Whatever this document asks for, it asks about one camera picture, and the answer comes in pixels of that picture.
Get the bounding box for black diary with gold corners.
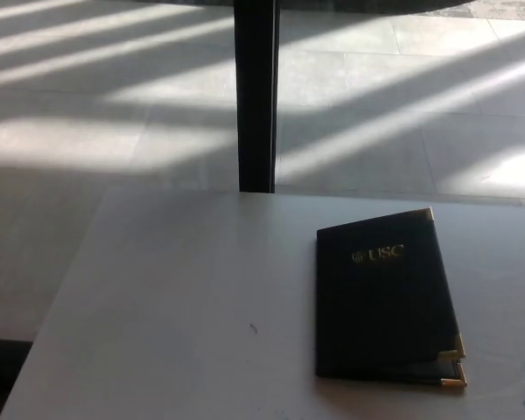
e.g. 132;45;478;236
315;206;468;389

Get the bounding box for black vertical pillar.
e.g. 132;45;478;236
233;0;283;194

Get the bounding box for grey patterned rug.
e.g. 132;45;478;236
413;0;525;22

